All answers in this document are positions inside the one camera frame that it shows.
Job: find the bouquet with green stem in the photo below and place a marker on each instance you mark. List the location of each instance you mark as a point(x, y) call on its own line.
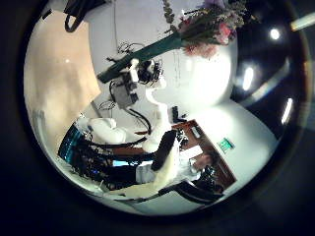
point(154, 49)

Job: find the black office chair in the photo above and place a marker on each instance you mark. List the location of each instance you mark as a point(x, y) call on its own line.
point(164, 150)
point(193, 193)

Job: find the blue equipment rack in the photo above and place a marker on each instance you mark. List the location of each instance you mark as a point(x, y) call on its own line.
point(70, 144)

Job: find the black control equipment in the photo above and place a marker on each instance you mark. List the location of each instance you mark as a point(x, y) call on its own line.
point(98, 167)

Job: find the person with glasses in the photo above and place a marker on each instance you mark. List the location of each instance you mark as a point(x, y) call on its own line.
point(202, 162)

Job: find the green exit sign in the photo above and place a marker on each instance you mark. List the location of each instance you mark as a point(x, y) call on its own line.
point(226, 145)

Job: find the brown wooden desk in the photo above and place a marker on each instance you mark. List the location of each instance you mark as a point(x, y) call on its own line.
point(216, 164)

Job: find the long ceiling light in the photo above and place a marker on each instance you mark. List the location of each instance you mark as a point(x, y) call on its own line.
point(303, 21)
point(287, 111)
point(248, 78)

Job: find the round ceiling light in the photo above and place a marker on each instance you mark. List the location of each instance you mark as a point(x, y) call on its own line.
point(275, 33)

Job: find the black camera on stand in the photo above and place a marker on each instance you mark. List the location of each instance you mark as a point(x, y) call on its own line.
point(177, 114)

